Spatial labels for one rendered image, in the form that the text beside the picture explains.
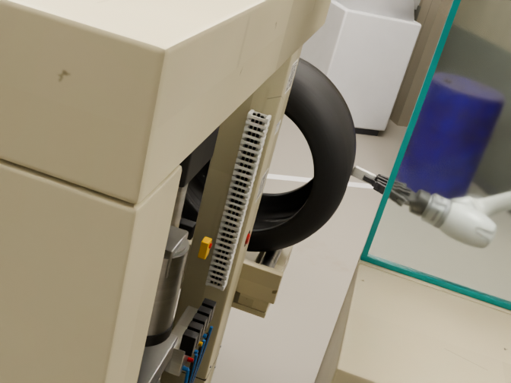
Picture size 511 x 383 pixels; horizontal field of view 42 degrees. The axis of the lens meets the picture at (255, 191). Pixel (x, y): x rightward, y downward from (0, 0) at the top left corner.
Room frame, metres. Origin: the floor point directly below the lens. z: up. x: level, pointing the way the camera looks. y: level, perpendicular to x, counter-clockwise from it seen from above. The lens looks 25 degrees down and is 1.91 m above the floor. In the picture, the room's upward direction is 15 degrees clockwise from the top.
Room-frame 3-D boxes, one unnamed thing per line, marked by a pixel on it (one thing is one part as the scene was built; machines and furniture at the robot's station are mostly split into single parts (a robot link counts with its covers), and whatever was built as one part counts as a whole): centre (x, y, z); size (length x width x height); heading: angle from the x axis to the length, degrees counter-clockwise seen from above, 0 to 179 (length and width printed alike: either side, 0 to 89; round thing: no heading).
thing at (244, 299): (1.77, -0.10, 0.84); 0.36 x 0.09 x 0.06; 172
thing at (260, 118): (1.45, 0.04, 1.19); 0.05 x 0.04 x 0.48; 82
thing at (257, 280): (1.61, 0.06, 0.90); 0.40 x 0.03 x 0.10; 82
